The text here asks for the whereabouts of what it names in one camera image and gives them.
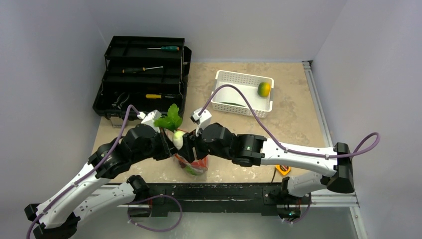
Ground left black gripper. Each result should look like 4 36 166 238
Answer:
132 126 180 163

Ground white radish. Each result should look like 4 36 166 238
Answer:
154 104 185 150

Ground clear orange zip bag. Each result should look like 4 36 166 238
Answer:
174 128 210 177

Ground green cucumber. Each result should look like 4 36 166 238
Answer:
220 102 246 107

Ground green yellow mango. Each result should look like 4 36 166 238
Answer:
257 82 272 98

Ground pink peach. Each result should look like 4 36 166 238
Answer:
191 157 209 170

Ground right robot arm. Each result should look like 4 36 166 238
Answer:
179 123 355 203

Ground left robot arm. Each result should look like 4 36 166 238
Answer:
25 123 184 239

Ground black pliers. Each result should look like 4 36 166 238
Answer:
111 92 130 110

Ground white plastic basket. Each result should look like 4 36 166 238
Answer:
211 70 275 120

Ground black open toolbox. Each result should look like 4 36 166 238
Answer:
93 36 192 120

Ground black yellow screwdriver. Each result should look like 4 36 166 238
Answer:
122 66 164 74

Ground yellow tape measure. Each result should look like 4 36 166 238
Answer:
275 165 291 177

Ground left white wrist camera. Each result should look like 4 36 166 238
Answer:
137 110 162 132

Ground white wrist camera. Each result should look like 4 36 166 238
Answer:
137 110 162 132
190 108 212 136

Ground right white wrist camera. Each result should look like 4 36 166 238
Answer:
190 108 212 136

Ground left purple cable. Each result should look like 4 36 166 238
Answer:
25 105 146 239

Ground yellow handled screwdriver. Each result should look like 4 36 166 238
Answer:
145 94 182 99

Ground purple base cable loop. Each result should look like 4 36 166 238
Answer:
126 194 183 232

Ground green handled screwdriver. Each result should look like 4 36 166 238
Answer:
147 46 180 52

